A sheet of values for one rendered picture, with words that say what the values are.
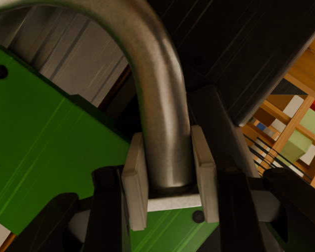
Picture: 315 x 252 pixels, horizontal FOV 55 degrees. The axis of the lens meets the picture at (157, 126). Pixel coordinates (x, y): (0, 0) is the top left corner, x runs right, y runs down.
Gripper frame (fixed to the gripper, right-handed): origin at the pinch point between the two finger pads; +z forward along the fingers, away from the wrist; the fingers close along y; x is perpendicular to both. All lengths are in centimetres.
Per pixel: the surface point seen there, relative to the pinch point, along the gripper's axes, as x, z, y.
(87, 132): 1.6, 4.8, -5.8
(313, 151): -325, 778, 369
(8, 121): 3.0, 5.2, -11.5
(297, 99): -182, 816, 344
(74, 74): 4, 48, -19
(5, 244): -14.3, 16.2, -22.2
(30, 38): 8.8, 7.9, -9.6
